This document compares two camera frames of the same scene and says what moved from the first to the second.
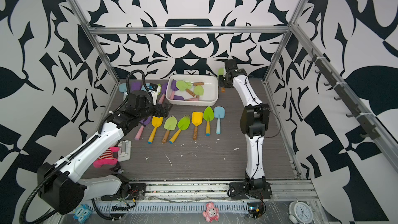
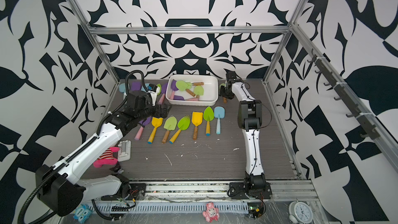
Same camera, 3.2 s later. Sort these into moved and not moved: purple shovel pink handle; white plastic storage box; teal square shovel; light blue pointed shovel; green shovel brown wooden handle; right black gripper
Moved: right black gripper; green shovel brown wooden handle
Not moved: light blue pointed shovel; purple shovel pink handle; white plastic storage box; teal square shovel
